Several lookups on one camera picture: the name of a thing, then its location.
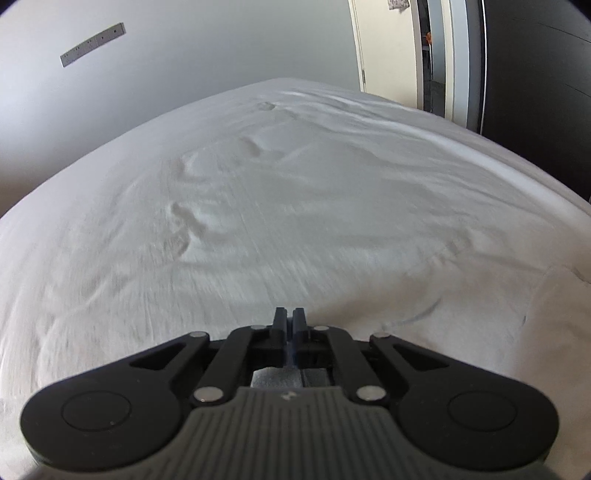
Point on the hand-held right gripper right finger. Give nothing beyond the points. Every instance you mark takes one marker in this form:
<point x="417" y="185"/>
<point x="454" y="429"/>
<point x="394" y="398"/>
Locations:
<point x="301" y="332"/>

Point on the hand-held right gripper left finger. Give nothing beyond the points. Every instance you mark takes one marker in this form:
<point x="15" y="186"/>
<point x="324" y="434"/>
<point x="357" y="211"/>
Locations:
<point x="279" y="332"/>

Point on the light grey shirt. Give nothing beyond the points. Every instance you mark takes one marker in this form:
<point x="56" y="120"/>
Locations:
<point x="461" y="332"/>

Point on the white bed sheet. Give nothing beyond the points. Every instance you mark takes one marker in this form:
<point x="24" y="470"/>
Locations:
<point x="277" y="207"/>

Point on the cream door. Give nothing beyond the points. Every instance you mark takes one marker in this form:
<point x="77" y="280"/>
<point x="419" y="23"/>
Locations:
<point x="392" y="55"/>

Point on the small patterned hanging bag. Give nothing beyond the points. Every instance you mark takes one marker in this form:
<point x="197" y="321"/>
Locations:
<point x="398" y="4"/>

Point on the black wardrobe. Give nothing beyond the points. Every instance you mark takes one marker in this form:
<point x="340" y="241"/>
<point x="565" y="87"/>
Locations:
<point x="545" y="92"/>

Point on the white door frame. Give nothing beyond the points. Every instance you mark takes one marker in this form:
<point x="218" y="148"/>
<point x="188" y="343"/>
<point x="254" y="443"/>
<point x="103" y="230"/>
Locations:
<point x="459" y="60"/>

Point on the grey wall plate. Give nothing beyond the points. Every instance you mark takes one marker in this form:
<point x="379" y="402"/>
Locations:
<point x="92" y="45"/>

